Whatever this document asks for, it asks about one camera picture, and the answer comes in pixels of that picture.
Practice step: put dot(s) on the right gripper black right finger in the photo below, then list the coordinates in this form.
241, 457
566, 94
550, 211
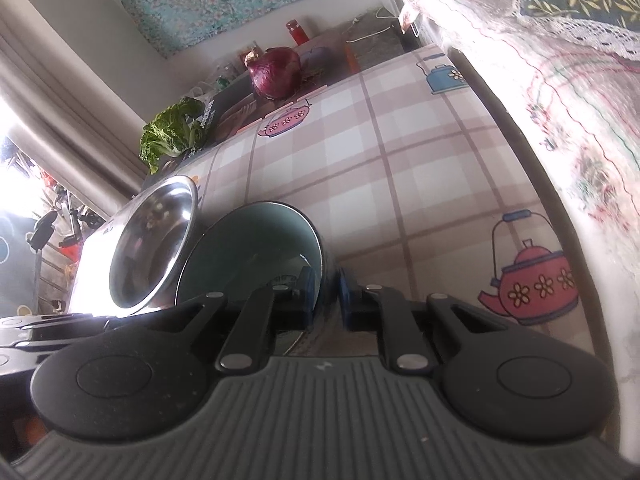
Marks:
385, 311

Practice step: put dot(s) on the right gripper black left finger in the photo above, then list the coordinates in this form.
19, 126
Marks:
266, 312

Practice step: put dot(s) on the teal ceramic bowl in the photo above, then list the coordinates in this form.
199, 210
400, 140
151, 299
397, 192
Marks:
263, 243

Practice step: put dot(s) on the small stainless steel bowl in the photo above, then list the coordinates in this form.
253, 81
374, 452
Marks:
155, 241

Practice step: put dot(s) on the plaid teapot tablecloth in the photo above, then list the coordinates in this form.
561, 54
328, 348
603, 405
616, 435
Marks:
413, 187

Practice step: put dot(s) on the green leafy cabbage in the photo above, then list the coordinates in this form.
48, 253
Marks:
172, 132

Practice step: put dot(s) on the red onion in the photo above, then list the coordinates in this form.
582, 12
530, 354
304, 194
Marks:
275, 74

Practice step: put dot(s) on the grey curtain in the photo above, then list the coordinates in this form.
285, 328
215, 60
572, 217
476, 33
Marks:
57, 110

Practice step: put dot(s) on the red bottle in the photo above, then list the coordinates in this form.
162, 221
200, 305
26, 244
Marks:
297, 32

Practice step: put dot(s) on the white floral quilt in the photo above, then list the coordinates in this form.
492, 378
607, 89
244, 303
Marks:
572, 87

